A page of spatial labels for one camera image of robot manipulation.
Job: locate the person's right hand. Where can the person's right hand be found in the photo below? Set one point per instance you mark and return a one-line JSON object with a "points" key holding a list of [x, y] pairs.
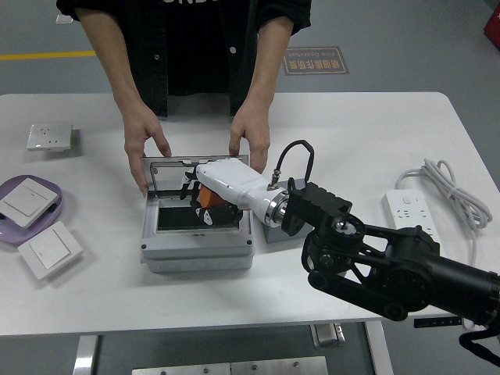
{"points": [[140, 136]]}

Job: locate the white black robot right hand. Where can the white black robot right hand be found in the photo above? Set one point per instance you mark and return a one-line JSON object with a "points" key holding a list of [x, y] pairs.
{"points": [[230, 177]]}

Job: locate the person's left hand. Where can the person's left hand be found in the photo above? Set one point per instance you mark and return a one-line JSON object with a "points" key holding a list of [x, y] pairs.
{"points": [[252, 133]]}

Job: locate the orange cylinder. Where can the orange cylinder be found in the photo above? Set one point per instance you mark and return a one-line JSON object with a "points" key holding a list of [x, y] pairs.
{"points": [[209, 197]]}

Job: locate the grey box with clear lid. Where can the grey box with clear lid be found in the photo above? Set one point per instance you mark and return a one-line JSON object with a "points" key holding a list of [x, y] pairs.
{"points": [[195, 246]]}

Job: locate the person's left forearm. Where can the person's left forearm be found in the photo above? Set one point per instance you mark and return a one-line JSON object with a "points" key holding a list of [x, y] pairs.
{"points": [[267, 66]]}

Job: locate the person's right forearm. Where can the person's right forearm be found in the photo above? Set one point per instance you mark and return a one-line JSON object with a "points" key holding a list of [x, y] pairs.
{"points": [[113, 66]]}

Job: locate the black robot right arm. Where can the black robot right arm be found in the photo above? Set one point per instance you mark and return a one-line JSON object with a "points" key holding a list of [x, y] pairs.
{"points": [[402, 273]]}

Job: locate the grey cube with round hole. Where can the grey cube with round hole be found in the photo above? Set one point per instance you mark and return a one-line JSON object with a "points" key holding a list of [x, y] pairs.
{"points": [[275, 233]]}

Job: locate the person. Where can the person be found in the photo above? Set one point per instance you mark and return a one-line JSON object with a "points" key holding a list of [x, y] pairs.
{"points": [[195, 47]]}

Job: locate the small silver floor plate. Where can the small silver floor plate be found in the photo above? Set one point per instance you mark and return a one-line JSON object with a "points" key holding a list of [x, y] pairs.
{"points": [[62, 19]]}

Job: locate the purple tray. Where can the purple tray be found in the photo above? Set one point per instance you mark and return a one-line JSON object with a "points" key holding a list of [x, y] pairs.
{"points": [[6, 237]]}

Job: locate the white power strip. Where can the white power strip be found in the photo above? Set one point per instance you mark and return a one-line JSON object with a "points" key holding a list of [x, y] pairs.
{"points": [[410, 211]]}

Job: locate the white table leg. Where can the white table leg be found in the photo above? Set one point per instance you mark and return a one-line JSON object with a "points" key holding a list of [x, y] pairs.
{"points": [[379, 347], [85, 355]]}

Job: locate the black table control panel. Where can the black table control panel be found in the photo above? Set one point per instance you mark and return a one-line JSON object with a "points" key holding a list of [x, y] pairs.
{"points": [[437, 322]]}

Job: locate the red object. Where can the red object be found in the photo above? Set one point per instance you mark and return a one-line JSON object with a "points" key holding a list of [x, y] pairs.
{"points": [[493, 23]]}

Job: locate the white wall socket plate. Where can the white wall socket plate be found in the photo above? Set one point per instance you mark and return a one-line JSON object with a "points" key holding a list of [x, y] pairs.
{"points": [[48, 136]]}

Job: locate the white wall switch plate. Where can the white wall switch plate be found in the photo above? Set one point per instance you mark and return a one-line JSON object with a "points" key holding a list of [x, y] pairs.
{"points": [[25, 201], [48, 250]]}

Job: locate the grey metal bracket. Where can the grey metal bracket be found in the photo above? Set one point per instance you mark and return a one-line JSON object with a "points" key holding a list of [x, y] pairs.
{"points": [[327, 335]]}

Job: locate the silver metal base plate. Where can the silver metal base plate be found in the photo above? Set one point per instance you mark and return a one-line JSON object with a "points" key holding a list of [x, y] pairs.
{"points": [[230, 367]]}

